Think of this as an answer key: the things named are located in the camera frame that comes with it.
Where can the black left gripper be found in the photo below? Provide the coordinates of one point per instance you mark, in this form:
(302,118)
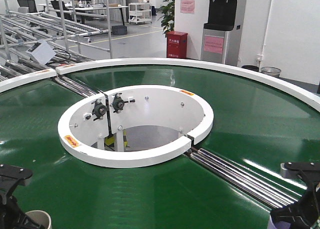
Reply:
(11,216)

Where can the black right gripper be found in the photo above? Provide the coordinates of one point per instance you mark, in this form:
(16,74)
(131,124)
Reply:
(305,213)

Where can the beige plastic cup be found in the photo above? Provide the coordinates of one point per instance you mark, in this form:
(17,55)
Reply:
(40,217)

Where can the purple plastic cup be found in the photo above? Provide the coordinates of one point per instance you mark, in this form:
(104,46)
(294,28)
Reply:
(270,224)

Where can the steel conveyor rollers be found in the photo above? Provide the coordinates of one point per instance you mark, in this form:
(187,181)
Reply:
(261,188)

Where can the green circular conveyor belt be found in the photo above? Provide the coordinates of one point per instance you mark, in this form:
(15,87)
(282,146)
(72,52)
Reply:
(255,126)

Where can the white outer conveyor rim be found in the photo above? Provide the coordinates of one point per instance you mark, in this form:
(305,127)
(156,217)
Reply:
(301,94)

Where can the black waste bin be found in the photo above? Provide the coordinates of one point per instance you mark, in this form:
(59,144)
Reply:
(251,68)

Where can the white box on rack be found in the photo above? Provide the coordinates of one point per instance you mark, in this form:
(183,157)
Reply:
(41,52)

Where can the metal roller rack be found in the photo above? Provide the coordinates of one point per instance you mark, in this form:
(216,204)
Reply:
(24,29)

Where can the red fire extinguisher cabinet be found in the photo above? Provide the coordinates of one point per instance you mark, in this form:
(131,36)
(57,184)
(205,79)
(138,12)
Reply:
(176,46)

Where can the grey water dispenser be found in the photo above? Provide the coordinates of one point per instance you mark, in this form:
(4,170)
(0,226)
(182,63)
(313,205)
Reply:
(216,31)

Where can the green potted plant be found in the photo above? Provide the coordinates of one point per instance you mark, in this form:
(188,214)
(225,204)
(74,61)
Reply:
(168,17)

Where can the white shelf cart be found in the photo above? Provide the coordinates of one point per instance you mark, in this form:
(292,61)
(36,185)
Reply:
(139,12)

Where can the wire mesh waste bin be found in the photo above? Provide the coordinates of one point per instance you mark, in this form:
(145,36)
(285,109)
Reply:
(271,71)

